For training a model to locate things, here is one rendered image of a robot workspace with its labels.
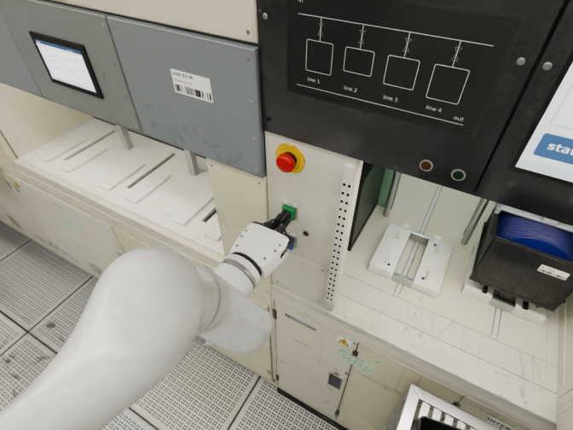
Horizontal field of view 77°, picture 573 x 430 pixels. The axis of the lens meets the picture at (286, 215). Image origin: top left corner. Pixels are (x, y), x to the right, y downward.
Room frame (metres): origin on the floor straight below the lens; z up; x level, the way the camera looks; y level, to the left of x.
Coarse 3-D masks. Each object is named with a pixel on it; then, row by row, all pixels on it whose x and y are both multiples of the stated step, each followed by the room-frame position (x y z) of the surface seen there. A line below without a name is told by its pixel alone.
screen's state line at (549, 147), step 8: (544, 136) 0.41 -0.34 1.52; (552, 136) 0.40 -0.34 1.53; (544, 144) 0.40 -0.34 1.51; (552, 144) 0.40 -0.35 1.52; (560, 144) 0.40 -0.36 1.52; (568, 144) 0.39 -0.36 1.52; (536, 152) 0.41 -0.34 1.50; (544, 152) 0.40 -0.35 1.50; (552, 152) 0.40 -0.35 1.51; (560, 152) 0.39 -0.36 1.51; (568, 152) 0.39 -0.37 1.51; (560, 160) 0.39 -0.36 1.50; (568, 160) 0.39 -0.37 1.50
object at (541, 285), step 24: (528, 216) 0.65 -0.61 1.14; (480, 240) 0.70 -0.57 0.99; (504, 240) 0.59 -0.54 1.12; (480, 264) 0.59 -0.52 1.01; (504, 264) 0.57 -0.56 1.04; (528, 264) 0.55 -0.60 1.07; (552, 264) 0.53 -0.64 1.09; (504, 288) 0.56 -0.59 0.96; (528, 288) 0.53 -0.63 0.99; (552, 288) 0.51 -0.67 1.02
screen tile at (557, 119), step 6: (570, 90) 0.41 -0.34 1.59; (570, 96) 0.41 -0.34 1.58; (564, 102) 0.41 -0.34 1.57; (570, 102) 0.40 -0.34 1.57; (564, 108) 0.40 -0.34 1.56; (570, 108) 0.40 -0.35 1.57; (558, 114) 0.41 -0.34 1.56; (564, 114) 0.40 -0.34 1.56; (570, 114) 0.40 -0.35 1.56; (552, 120) 0.41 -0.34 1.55; (558, 120) 0.40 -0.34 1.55; (564, 120) 0.40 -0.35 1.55; (570, 120) 0.40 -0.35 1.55; (564, 126) 0.40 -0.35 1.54; (570, 126) 0.40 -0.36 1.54
